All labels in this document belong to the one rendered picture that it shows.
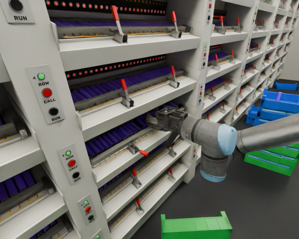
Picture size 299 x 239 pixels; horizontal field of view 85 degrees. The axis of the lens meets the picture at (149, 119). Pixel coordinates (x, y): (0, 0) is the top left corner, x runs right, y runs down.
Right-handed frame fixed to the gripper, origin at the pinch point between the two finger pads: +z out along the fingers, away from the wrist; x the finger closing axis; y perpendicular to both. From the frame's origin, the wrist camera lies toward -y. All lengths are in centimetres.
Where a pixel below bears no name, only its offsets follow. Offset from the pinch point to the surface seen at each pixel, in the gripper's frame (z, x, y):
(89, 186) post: -8.0, 35.5, -6.4
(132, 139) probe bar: -3.4, 13.3, -2.6
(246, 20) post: -8, -97, 40
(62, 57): -9.6, 32.7, 30.6
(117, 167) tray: -7.7, 24.6, -6.7
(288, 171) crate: -55, -80, -59
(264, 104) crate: -32, -77, -12
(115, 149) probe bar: -3.5, 21.8, -2.6
